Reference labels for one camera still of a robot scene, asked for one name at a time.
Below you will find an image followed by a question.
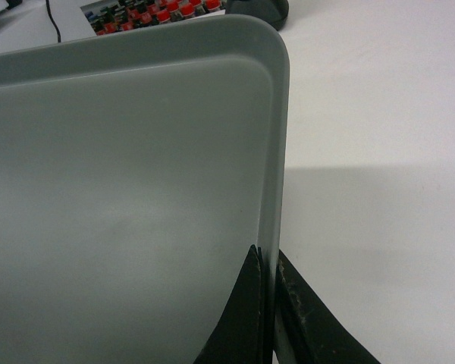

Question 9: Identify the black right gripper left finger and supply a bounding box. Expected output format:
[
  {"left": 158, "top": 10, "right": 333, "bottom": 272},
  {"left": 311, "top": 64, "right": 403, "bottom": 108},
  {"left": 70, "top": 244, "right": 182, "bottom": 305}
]
[{"left": 194, "top": 245, "right": 265, "bottom": 364}]

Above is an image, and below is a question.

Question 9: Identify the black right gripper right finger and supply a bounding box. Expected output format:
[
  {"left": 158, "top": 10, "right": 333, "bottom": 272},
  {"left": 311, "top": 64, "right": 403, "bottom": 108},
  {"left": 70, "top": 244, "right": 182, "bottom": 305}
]
[{"left": 275, "top": 252, "right": 379, "bottom": 363}]

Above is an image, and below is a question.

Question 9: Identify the grey rectangular serving tray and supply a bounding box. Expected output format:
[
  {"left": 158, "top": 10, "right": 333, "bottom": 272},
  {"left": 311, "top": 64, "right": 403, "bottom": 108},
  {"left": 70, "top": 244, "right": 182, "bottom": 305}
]
[{"left": 0, "top": 15, "right": 289, "bottom": 363}]

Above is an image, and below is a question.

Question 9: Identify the white checkout table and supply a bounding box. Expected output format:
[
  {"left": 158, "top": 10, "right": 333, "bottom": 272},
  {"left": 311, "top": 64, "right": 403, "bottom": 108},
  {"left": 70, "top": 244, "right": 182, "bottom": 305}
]
[{"left": 12, "top": 1, "right": 455, "bottom": 363}]

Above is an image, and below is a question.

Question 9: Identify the black barcode scanner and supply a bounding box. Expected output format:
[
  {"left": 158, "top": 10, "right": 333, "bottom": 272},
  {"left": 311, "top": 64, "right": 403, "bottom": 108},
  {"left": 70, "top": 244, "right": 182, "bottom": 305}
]
[{"left": 225, "top": 0, "right": 289, "bottom": 30}]

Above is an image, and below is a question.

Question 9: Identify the black register cable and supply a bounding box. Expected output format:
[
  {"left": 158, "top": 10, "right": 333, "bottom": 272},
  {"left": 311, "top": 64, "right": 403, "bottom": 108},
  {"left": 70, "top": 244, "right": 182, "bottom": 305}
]
[{"left": 45, "top": 0, "right": 62, "bottom": 43}]

